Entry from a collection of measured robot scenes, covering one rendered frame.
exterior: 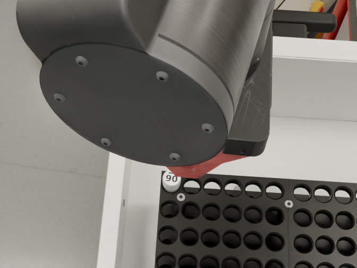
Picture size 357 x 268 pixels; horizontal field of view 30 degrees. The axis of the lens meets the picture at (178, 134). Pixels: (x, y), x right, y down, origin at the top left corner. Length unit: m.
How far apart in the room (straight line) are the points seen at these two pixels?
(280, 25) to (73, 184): 0.98
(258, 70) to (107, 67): 0.14
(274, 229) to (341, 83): 0.13
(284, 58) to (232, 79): 0.30
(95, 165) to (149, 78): 1.27
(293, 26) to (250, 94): 0.22
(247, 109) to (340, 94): 0.24
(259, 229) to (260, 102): 0.17
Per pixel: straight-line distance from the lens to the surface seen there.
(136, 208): 0.52
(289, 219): 0.46
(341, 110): 0.55
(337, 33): 0.89
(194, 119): 0.19
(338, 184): 0.47
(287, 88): 0.52
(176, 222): 0.45
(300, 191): 0.52
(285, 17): 0.52
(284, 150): 0.55
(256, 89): 0.30
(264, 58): 0.31
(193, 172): 0.37
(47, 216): 1.42
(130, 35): 0.17
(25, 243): 1.41
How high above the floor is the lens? 1.33
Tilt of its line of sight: 65 degrees down
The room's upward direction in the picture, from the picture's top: 4 degrees clockwise
